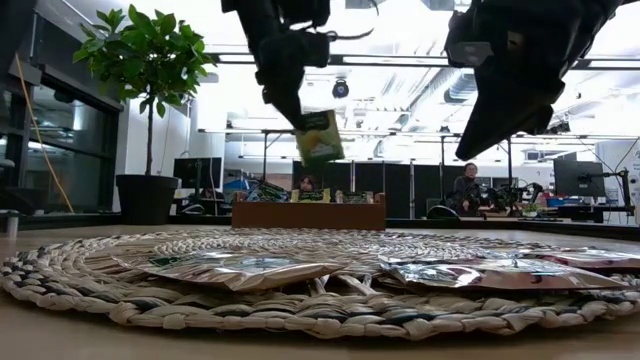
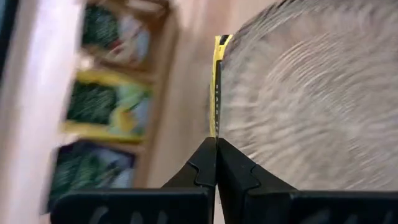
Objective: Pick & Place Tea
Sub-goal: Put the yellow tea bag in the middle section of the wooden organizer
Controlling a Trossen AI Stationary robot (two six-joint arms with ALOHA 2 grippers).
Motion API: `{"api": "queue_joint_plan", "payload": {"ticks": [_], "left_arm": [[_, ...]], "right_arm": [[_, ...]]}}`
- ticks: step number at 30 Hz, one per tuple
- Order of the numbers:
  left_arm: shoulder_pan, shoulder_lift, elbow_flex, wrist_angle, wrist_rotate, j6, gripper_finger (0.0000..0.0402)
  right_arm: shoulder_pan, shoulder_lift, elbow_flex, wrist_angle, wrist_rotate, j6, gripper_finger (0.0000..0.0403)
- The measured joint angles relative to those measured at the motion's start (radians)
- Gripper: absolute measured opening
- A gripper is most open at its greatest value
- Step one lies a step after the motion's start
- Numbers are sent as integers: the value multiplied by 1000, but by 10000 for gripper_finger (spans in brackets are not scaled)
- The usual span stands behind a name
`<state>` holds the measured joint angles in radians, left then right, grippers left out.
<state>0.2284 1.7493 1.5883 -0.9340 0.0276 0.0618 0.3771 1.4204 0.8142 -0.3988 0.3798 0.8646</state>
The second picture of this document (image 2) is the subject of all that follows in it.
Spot black aluminium table frame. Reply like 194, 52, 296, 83
0, 0, 18, 82

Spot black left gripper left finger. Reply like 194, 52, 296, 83
51, 138, 217, 224

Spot yellow lemon lime tea packet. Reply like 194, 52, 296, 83
62, 70, 153, 144
210, 34, 234, 139

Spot wooden three-compartment box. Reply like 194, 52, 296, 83
40, 0, 181, 215

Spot purple blackcurrant tea packet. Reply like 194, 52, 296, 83
49, 141, 137, 200

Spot round woven straw mat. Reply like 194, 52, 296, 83
217, 0, 398, 192

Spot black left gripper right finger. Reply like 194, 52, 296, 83
217, 139, 398, 224

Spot green tea packets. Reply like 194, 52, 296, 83
82, 2, 153, 68

